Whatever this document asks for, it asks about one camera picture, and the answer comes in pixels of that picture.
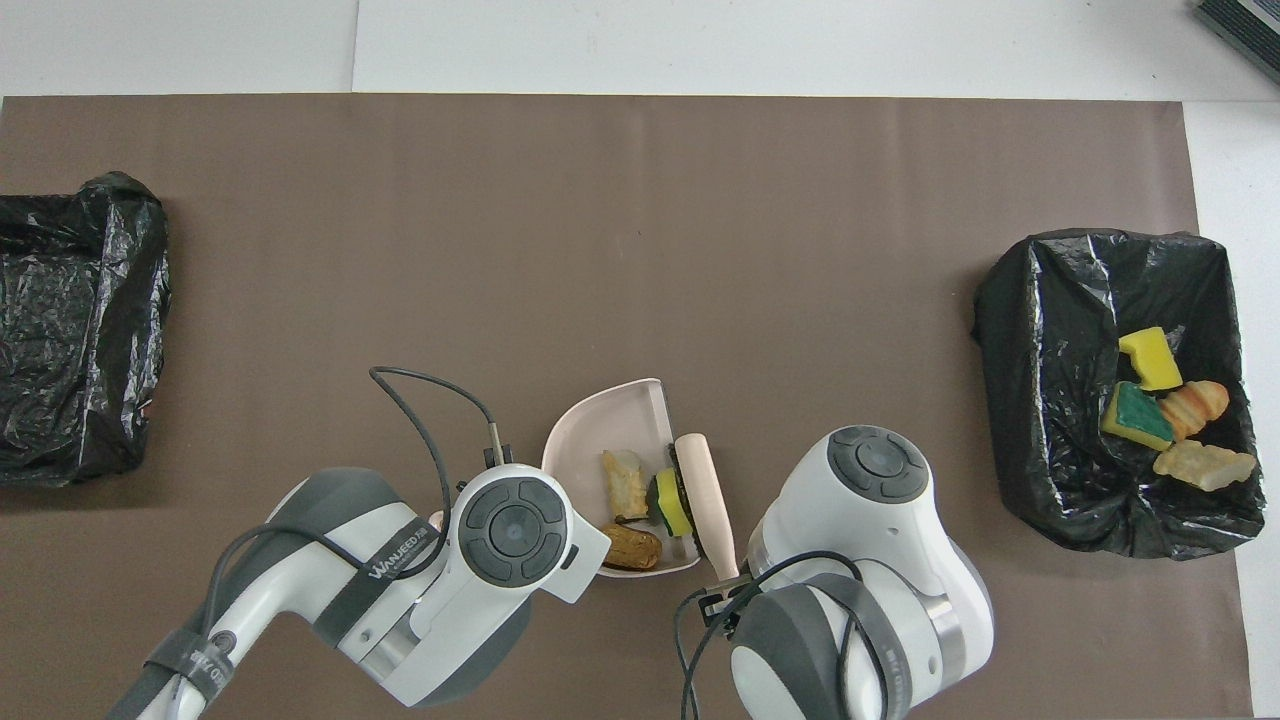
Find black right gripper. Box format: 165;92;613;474
700;575;753;626

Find beige hand brush black bristles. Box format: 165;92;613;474
668;433;741;583

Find small yellow sponge piece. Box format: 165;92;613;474
645;468;698;541

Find brown oval bread nugget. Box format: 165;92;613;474
601;524;664;572

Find pale yellow sponge chunk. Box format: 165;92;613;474
600;450;651;523

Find pale pink plastic dustpan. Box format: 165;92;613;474
541;378;703;579

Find yellow sponge with green pad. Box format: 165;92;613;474
1099;381;1176;453

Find large yellow sponge piece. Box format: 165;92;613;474
1117;326;1184;393

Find pale cream bread chunk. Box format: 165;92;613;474
1152;440;1257;493

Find orange striped croissant piece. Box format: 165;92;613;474
1158;380;1231;441

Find bin lined with black bag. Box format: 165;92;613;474
0;171;171;489
972;228;1266;561

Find brown paper table mat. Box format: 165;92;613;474
0;95;1256;720

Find dark grey ribbed panel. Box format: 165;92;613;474
1195;0;1280;86

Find black right arm wrist cable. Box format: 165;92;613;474
675;550;901;720

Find black arm wrist cable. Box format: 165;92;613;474
368;366;516;581
675;550;901;720

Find black left arm wrist cable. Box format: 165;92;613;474
368;366;516;581

